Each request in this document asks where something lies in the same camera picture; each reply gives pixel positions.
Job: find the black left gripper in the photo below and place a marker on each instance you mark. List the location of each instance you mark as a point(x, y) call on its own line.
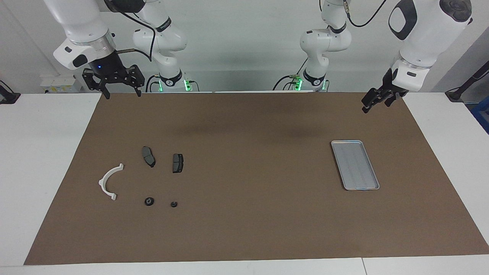
point(389, 89)

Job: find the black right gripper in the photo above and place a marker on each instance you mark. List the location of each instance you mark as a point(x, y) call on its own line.
point(105, 67)

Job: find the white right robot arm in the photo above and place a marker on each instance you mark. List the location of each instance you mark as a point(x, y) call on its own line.
point(84, 23)

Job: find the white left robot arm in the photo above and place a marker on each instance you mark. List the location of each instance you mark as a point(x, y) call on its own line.
point(428, 34)

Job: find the silver metal tray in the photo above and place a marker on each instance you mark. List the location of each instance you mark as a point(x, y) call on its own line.
point(355, 166)

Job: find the white background box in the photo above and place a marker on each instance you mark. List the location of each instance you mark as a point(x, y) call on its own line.
point(61, 83)

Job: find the long dark brake pad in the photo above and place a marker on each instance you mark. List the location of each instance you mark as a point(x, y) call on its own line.
point(148, 156)

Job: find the black angled stand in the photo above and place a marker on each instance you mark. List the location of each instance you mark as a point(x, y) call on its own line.
point(464, 86)

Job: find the short dark brake pad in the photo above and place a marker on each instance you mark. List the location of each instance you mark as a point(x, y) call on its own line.
point(178, 163)

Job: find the blue bin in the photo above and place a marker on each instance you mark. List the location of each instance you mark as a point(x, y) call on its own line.
point(482, 116)

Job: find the black table clamp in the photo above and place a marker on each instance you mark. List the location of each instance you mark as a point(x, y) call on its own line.
point(8, 97)

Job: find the brown table mat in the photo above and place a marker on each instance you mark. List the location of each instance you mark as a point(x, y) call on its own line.
point(244, 214)

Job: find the white curved plastic bracket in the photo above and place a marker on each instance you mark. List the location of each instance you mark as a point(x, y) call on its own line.
point(102, 183)

